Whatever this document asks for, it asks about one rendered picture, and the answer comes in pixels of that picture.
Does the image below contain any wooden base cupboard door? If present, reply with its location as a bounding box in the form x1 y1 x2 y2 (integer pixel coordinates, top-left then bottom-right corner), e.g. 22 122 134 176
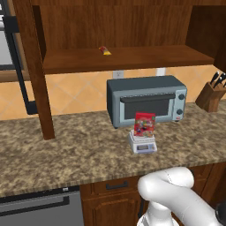
81 192 146 226

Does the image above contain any red cereal box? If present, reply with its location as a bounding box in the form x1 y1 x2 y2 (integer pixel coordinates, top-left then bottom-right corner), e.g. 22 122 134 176
133 111 156 139

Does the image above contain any wooden knife block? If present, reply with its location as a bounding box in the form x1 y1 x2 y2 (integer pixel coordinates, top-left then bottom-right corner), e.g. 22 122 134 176
194 81 226 114

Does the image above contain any white wall outlet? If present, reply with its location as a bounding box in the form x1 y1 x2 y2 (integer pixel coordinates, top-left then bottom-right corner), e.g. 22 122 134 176
112 69 124 80

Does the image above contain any wooden base cupboard run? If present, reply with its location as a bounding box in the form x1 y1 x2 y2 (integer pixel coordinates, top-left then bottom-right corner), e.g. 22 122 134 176
188 162 226 208

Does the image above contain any silver black appliance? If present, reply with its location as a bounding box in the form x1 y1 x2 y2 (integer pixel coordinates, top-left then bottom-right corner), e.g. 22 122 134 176
0 0 38 116

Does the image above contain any open wooden wall cabinet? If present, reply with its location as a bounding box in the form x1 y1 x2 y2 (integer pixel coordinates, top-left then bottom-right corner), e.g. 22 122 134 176
30 0 226 75

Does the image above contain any silver dishwasher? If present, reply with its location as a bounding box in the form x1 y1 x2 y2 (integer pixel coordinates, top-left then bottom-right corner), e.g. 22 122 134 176
0 185 86 226

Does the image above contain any white digital scale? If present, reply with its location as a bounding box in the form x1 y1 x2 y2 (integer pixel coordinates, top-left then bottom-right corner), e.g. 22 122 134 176
127 130 158 154

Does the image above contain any red yellow snack bar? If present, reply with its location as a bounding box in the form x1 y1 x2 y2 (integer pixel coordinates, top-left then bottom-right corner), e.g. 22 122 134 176
98 45 113 57

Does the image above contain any wooden cabinet door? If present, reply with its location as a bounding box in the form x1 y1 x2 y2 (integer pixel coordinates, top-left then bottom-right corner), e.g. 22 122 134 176
12 0 57 141

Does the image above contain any grey toaster oven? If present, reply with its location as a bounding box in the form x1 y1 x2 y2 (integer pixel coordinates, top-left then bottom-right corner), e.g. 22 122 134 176
106 75 189 130

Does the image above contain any wooden drawer front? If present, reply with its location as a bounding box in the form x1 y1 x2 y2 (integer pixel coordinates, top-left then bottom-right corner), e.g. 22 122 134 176
79 176 143 199

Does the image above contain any black knife handle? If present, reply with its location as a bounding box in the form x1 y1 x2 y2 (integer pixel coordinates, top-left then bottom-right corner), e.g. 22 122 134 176
214 72 226 89
209 71 221 86

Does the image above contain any black drawer handle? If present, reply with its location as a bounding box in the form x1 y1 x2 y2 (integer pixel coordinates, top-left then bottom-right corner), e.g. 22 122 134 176
105 180 130 191

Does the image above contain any white wall switch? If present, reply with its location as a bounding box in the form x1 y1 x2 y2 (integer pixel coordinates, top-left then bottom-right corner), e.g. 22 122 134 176
155 67 167 77

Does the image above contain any black dishwasher handle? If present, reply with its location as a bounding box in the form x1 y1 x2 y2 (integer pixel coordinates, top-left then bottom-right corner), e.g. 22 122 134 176
0 195 71 218

